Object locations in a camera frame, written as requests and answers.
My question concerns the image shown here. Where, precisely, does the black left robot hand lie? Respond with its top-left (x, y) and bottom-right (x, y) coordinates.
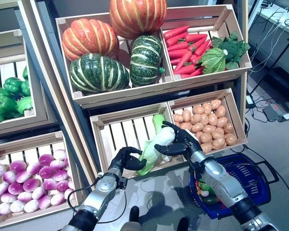
top-left (108, 146), bottom-right (147, 175)

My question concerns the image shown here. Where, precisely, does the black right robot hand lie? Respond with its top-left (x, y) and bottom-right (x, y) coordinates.
top-left (154, 121), bottom-right (204, 161)

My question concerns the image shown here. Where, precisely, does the napa cabbage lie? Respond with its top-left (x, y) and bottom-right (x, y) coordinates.
top-left (152, 114), bottom-right (173, 162)
top-left (136, 127), bottom-right (176, 176)

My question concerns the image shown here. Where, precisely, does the blue plastic shopping basket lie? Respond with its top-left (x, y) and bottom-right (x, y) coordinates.
top-left (189, 154), bottom-right (280, 219)

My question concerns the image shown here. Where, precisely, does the light wooden slatted crate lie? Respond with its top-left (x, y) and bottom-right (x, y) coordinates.
top-left (167, 88), bottom-right (249, 157)
top-left (160, 4), bottom-right (253, 89)
top-left (89, 103), bottom-right (191, 180)
top-left (0, 28), bottom-right (38, 126)
top-left (0, 131), bottom-right (98, 229)
top-left (55, 13), bottom-right (175, 109)

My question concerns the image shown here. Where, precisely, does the round bright green toy vegetable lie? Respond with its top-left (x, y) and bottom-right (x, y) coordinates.
top-left (199, 180), bottom-right (215, 192)

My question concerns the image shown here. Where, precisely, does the silver left robot leg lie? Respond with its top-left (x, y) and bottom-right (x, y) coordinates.
top-left (120, 205), bottom-right (145, 231)

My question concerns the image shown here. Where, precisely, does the dark green toy cucumber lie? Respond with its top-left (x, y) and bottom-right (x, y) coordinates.
top-left (202, 196), bottom-right (219, 205)

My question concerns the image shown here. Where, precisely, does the black power adapter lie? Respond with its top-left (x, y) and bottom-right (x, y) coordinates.
top-left (245, 95), bottom-right (256, 109)

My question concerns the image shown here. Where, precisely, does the light green lettuce head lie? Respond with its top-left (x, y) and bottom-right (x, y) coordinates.
top-left (199, 47), bottom-right (229, 75)
top-left (16, 96), bottom-right (34, 115)

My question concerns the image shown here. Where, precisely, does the grey floor box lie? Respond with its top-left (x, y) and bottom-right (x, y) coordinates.
top-left (262, 105), bottom-right (284, 122)

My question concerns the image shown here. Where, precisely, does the green striped pumpkin with stem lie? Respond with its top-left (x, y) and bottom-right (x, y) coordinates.
top-left (129, 35), bottom-right (166, 87)

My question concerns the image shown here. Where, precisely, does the device with red display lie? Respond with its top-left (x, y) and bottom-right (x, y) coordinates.
top-left (269, 101), bottom-right (289, 111)

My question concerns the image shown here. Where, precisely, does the dark green leafy bunch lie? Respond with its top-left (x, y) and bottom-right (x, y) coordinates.
top-left (210, 30), bottom-right (251, 71)

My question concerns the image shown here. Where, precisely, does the black metal stand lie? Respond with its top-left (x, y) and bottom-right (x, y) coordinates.
top-left (249, 24), bottom-right (289, 97)

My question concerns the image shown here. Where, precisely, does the orange striped pumpkin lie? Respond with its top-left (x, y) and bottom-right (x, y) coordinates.
top-left (109, 0), bottom-right (168, 40)
top-left (62, 18), bottom-right (120, 62)

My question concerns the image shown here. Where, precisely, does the white office desk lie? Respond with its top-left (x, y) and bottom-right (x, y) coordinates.
top-left (248, 0), bottom-right (289, 80)

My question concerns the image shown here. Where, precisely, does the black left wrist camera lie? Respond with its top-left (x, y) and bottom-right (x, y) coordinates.
top-left (117, 177), bottom-right (129, 190)

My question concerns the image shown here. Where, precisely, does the wooden display shelf frame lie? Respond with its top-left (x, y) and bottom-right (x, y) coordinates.
top-left (21, 0), bottom-right (250, 179)
top-left (0, 0), bottom-right (61, 142)

